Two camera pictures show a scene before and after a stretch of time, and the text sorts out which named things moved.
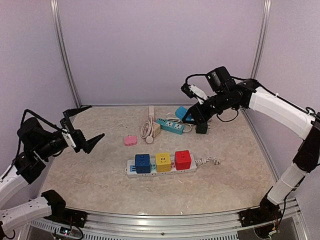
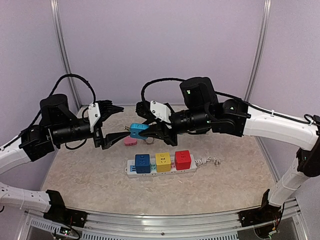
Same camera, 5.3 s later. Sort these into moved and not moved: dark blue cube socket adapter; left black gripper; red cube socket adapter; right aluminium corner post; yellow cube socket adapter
Moved: left black gripper
Not moved: right aluminium corner post; red cube socket adapter; dark blue cube socket adapter; yellow cube socket adapter
